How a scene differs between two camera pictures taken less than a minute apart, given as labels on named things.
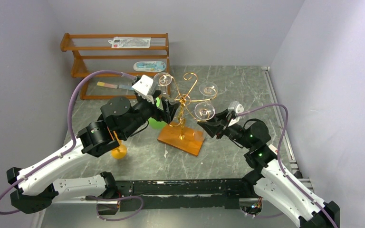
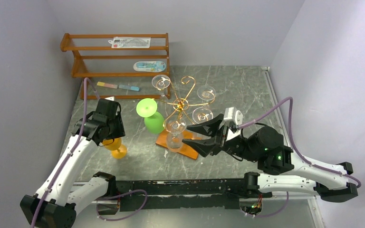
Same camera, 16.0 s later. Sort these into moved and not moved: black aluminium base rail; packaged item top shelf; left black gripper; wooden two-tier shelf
Moved: left black gripper
Not moved: black aluminium base rail; packaged item top shelf; wooden two-tier shelf
